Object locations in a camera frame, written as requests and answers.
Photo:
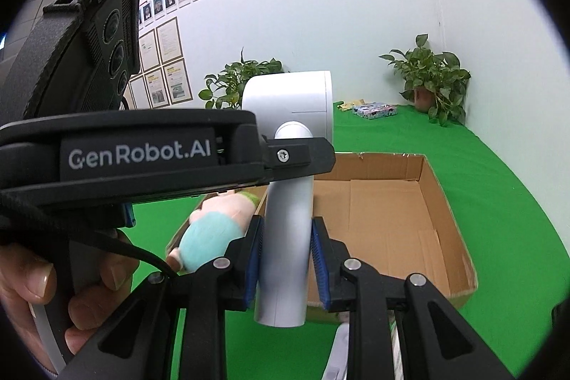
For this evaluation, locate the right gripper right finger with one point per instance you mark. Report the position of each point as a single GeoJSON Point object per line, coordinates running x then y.
{"type": "Point", "coordinates": [436, 342]}

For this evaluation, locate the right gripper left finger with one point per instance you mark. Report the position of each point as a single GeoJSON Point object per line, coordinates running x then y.
{"type": "Point", "coordinates": [137, 341]}

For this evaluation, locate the white hair dryer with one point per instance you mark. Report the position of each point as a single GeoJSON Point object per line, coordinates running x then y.
{"type": "Point", "coordinates": [288, 105]}

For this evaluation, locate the person's left hand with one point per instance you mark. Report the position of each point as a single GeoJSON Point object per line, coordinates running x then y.
{"type": "Point", "coordinates": [28, 280]}

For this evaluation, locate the white hair dryer nozzle pack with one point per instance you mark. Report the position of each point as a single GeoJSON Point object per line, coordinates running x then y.
{"type": "Point", "coordinates": [337, 363]}

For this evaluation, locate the green tablecloth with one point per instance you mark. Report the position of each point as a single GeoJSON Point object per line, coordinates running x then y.
{"type": "Point", "coordinates": [521, 264]}

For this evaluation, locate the pink and teal plush toy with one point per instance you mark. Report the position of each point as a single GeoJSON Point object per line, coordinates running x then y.
{"type": "Point", "coordinates": [210, 229]}

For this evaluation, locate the left potted green plant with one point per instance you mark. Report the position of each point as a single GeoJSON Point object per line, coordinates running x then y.
{"type": "Point", "coordinates": [224, 90]}

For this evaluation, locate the potted green plant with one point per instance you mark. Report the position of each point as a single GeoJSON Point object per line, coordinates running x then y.
{"type": "Point", "coordinates": [437, 79]}
{"type": "Point", "coordinates": [224, 90]}

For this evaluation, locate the colourful tissue pack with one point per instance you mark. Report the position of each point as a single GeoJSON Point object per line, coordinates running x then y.
{"type": "Point", "coordinates": [375, 110]}

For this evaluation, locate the right potted green plant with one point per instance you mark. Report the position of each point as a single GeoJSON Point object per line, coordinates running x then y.
{"type": "Point", "coordinates": [437, 79]}

